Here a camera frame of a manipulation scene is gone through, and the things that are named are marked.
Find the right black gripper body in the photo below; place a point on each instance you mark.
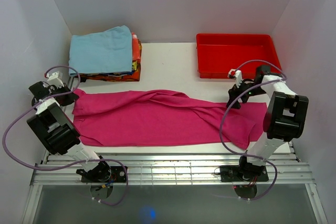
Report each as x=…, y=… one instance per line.
x=255, y=92

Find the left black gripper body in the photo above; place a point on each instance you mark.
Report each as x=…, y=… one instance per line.
x=62, y=89

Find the pink trousers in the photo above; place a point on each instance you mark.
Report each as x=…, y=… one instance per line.
x=163, y=118

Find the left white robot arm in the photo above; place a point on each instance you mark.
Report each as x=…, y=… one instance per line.
x=58, y=134

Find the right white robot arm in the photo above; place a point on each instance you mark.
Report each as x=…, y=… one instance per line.
x=284, y=120

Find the folded orange patterned trousers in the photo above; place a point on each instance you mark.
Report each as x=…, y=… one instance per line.
x=133, y=76

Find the red plastic tray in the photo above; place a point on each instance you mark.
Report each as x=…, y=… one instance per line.
x=217, y=54

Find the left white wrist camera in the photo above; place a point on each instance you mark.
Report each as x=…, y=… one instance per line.
x=54, y=79

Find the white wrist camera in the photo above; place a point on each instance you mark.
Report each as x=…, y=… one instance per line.
x=236, y=75
x=54, y=79

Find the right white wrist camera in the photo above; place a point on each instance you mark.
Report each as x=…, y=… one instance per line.
x=236, y=75

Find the aluminium rail frame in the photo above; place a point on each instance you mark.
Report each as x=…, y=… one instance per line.
x=177, y=165

